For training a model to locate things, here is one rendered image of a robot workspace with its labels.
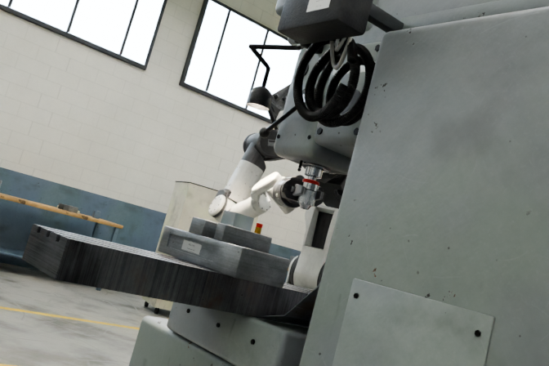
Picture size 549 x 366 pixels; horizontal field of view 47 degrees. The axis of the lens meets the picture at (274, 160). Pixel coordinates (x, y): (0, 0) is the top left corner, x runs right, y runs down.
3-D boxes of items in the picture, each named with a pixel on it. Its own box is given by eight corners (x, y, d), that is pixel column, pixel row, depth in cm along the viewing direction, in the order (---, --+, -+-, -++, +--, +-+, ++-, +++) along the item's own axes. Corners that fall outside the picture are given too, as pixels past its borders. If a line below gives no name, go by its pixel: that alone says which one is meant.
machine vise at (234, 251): (157, 251, 168) (168, 210, 169) (202, 261, 177) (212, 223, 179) (234, 278, 141) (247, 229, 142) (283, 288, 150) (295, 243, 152)
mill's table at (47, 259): (21, 259, 139) (33, 223, 140) (392, 333, 211) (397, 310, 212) (55, 279, 121) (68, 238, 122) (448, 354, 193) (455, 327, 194)
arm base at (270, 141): (247, 167, 228) (239, 136, 228) (278, 159, 233) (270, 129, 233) (263, 165, 214) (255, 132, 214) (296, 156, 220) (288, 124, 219)
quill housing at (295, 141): (265, 153, 174) (296, 44, 178) (320, 174, 186) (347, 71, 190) (310, 156, 159) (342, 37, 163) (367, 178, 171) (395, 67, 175)
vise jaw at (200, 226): (188, 231, 160) (192, 216, 160) (234, 243, 169) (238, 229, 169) (201, 235, 155) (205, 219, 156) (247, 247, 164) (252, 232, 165)
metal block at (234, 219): (217, 233, 158) (223, 209, 159) (235, 238, 162) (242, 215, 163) (229, 236, 154) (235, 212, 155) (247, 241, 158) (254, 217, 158)
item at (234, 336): (162, 327, 175) (175, 284, 177) (261, 342, 196) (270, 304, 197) (270, 387, 135) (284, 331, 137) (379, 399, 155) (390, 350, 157)
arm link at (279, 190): (287, 170, 173) (274, 171, 185) (278, 204, 172) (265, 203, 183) (328, 182, 177) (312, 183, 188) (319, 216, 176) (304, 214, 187)
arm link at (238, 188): (199, 212, 214) (232, 156, 220) (229, 231, 220) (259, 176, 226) (214, 215, 204) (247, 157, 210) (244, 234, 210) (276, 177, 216)
